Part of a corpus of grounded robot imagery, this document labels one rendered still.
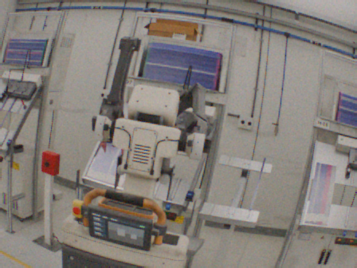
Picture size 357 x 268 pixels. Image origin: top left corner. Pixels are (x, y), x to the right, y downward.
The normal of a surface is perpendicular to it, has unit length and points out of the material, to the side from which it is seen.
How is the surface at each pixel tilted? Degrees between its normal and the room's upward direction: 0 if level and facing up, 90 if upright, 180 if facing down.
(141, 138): 82
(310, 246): 90
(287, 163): 90
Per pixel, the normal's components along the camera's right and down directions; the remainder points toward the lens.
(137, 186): -0.06, -0.03
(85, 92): -0.24, 0.08
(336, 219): -0.04, -0.64
